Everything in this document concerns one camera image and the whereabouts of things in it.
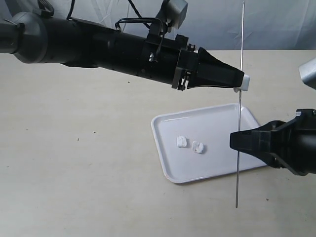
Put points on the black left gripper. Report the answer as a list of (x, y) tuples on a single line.
[(159, 58)]

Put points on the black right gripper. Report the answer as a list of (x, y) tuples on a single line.
[(290, 144)]

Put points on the white marshmallow bottom piece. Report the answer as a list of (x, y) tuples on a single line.
[(245, 84)]

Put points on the white marshmallow piece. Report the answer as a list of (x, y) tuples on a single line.
[(198, 147), (181, 142), (245, 84)]

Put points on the white marshmallow top piece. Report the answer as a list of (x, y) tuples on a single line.
[(198, 147)]

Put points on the thin metal skewer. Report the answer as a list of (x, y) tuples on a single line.
[(239, 102)]

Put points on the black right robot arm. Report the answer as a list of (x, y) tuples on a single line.
[(278, 144)]

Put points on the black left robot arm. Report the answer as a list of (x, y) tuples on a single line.
[(33, 39)]

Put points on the white backdrop curtain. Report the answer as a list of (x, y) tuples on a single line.
[(216, 24)]

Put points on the white rectangular plastic tray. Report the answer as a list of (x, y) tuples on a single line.
[(211, 126)]

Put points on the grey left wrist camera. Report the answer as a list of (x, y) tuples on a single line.
[(172, 13)]

